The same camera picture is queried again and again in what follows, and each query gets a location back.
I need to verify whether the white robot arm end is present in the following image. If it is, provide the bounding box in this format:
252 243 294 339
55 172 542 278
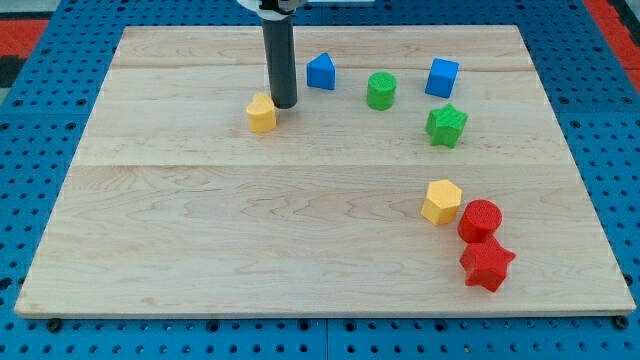
237 0 307 21

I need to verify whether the green cylinder block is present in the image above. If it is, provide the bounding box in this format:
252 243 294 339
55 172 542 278
366 71 397 111

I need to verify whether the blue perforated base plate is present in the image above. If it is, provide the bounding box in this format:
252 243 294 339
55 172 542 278
1 0 639 359

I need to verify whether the red cylinder block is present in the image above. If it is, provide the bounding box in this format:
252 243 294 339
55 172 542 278
457 199 503 243

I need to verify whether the light wooden board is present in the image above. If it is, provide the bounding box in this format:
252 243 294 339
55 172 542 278
15 25 636 319

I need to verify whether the green star block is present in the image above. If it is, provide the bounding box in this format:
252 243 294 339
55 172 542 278
425 103 469 148

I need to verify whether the yellow hexagon block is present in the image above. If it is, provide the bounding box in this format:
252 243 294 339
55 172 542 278
421 180 463 225

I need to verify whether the red star block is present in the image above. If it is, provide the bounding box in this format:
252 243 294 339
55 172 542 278
459 235 516 292

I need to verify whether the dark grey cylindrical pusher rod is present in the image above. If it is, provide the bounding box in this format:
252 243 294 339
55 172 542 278
262 16 297 109

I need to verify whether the blue cube block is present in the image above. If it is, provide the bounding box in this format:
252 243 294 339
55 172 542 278
424 58 459 98

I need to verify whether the blue triangle block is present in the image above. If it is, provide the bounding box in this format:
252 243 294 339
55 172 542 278
306 52 336 90

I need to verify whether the yellow heart block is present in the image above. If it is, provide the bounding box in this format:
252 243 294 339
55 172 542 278
246 93 277 133

